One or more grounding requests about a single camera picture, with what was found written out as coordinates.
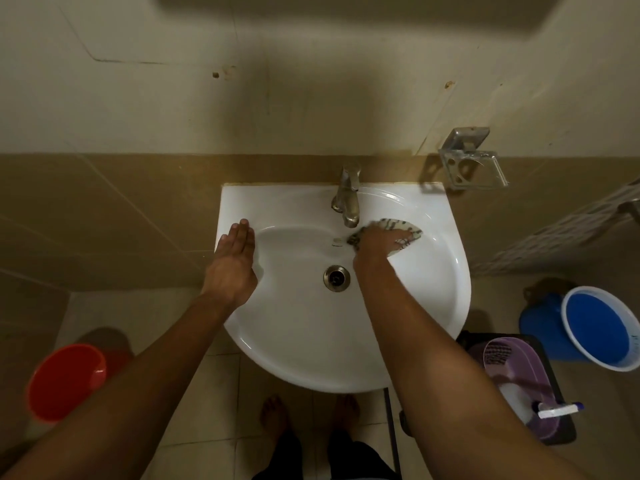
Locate white tube with blue cap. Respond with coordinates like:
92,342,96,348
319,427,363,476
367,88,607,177
531,402,585,420

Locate purple plastic basket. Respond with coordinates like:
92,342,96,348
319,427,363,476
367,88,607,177
469,337,562,441

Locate black plastic stool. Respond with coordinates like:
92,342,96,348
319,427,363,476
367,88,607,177
456,330,577,446

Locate white ceramic wash basin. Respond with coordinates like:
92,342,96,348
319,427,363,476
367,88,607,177
215,183,472,394

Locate metal basin tap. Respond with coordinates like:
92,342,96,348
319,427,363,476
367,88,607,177
330,162,362,229

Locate person's right forearm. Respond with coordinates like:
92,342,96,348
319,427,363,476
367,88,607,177
354,262,581,480

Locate black trousers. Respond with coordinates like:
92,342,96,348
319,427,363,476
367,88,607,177
251,429,402,480

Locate metal wall toothbrush holder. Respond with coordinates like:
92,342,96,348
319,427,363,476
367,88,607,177
438,127,509,190

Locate person's foot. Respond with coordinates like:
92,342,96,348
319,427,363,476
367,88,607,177
332,394,362,434
260,396,289,438

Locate person's left hand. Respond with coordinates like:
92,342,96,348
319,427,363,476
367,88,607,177
200,219,259,311

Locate person's left foot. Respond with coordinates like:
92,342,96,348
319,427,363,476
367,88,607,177
260,396,289,438

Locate person's right foot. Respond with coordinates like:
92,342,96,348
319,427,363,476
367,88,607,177
332,394,362,434

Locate dark drain pipe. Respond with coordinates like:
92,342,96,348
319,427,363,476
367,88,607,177
383,387,404,478

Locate metal basin drain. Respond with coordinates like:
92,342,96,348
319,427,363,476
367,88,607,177
323,265,351,293

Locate person's right hand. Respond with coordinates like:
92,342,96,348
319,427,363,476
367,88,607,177
352,227,416,270

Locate red plastic bucket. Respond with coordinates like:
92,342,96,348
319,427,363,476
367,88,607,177
25,343,134,424

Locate patterned cleaning cloth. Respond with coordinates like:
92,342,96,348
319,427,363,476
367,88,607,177
347,218,424,258

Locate blue plastic bucket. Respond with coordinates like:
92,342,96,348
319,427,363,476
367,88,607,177
518,286,640,372

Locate white plastic bottle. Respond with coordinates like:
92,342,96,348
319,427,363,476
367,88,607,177
497,382,537,426

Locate person's left forearm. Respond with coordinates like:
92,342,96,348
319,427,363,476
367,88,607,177
0,291,236,480

